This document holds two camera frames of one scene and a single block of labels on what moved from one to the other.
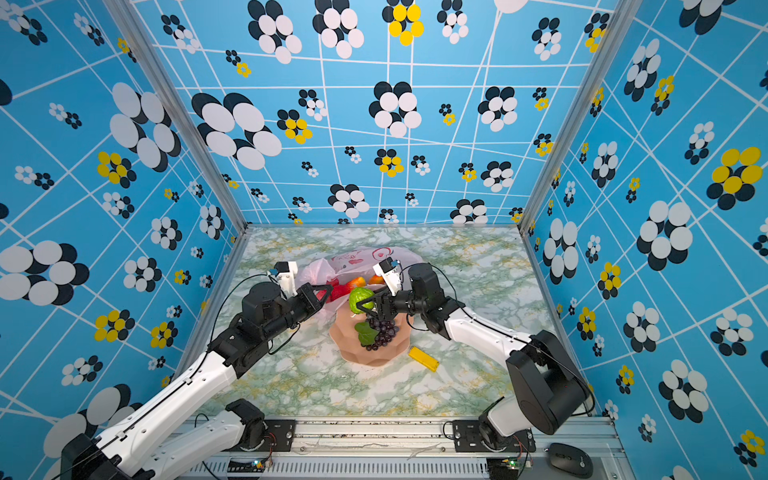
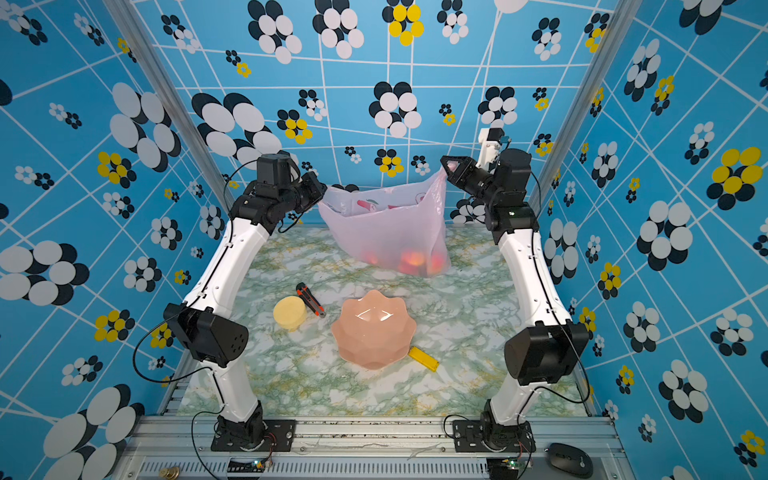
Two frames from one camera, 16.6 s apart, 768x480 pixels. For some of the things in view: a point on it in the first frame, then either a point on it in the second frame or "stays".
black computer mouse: [570, 460] stays
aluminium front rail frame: [414, 449] stays
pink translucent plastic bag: [355, 268] -> [399, 227]
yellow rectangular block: [424, 359] stays
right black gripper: [389, 301] -> [470, 173]
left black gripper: [306, 295] -> [312, 184]
